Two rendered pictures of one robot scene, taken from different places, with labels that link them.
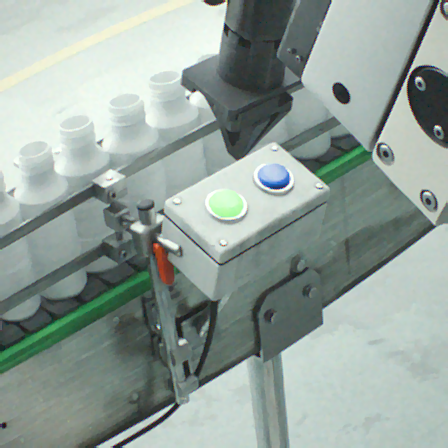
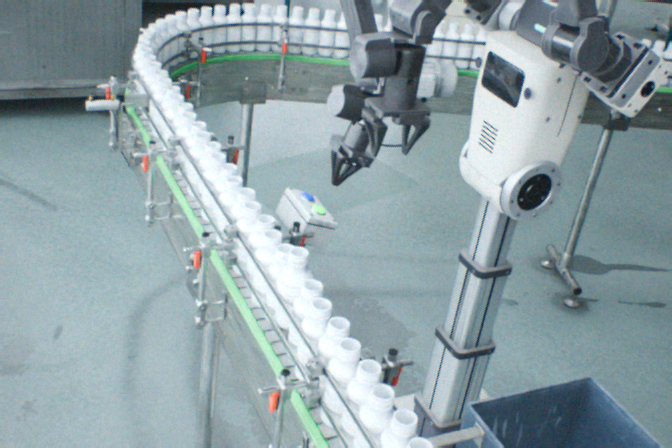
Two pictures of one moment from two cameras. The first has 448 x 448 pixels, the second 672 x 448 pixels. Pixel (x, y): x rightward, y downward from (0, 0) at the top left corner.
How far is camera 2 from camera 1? 1.79 m
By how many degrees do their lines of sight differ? 68
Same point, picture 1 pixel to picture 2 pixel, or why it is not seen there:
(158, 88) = (239, 184)
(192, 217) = (320, 217)
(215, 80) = (358, 152)
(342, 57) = (627, 87)
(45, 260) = not seen: hidden behind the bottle
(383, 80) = (635, 89)
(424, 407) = (46, 382)
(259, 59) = not seen: hidden behind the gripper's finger
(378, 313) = not seen: outside the picture
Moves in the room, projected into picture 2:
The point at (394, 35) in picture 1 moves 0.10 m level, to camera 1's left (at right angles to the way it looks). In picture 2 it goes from (643, 77) to (648, 94)
